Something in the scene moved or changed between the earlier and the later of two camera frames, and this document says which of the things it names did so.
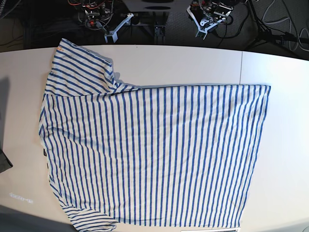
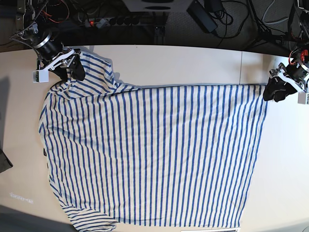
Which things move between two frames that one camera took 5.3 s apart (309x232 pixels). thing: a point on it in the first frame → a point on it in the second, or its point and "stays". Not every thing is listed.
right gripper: x=113 y=34 → x=53 y=50
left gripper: x=206 y=18 → x=296 y=73
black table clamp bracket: x=160 y=34 stays
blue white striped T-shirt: x=169 y=156 stays
